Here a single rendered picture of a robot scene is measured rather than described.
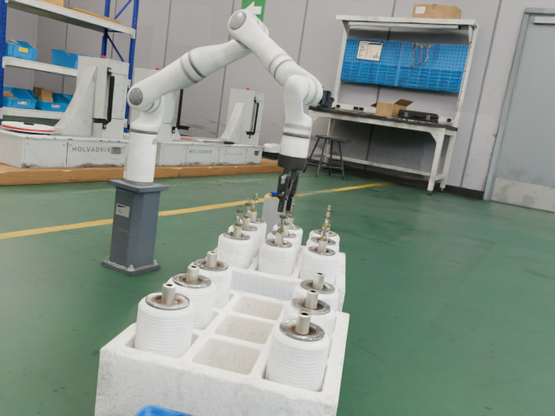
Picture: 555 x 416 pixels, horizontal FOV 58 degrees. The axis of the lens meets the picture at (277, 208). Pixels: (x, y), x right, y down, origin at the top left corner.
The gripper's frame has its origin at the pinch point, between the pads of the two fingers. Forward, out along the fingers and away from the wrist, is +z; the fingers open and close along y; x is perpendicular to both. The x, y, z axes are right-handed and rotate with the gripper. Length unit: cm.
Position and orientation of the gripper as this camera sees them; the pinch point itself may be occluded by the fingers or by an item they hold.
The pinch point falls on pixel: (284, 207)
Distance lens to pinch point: 134.6
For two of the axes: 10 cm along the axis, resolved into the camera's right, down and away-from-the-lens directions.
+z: -1.5, 9.7, 1.8
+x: -9.5, -1.9, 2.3
